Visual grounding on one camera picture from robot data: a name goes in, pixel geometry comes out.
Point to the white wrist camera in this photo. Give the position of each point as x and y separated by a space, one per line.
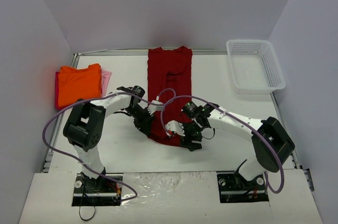
154 106
174 127

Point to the folded orange t-shirt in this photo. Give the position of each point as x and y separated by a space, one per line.
74 84

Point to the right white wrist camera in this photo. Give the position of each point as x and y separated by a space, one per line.
174 127

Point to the aluminium table frame rail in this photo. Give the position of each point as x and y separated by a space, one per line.
124 52

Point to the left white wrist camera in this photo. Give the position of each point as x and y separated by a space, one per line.
154 106

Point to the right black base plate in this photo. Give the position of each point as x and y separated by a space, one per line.
235 189

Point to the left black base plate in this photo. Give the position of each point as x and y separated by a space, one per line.
84 194

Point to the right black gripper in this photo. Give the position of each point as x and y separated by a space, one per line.
190 141

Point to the folded light pink t-shirt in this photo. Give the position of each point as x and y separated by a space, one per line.
105 78

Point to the white plastic basket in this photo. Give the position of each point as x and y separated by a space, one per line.
254 67

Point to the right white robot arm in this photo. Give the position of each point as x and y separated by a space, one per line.
266 135

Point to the dark red t-shirt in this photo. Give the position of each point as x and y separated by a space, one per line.
169 69

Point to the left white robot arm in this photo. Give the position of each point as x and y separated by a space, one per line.
85 123

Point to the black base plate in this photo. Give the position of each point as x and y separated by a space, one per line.
235 189
84 194

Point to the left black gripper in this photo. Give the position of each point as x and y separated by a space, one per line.
144 124

